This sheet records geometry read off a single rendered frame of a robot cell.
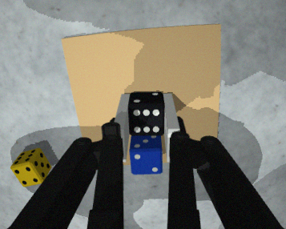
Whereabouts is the yellow die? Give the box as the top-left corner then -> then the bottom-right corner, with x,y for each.
10,148 -> 51,187

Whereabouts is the black die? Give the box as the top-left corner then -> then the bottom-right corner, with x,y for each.
128,92 -> 165,136

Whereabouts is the blue die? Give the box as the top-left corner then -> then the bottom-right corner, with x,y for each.
129,136 -> 163,175

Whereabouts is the tan mat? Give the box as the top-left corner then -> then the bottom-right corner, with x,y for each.
62,24 -> 221,142

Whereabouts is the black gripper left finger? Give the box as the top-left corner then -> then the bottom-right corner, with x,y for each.
7,94 -> 130,229

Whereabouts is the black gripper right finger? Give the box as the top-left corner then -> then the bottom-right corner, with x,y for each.
163,94 -> 284,229

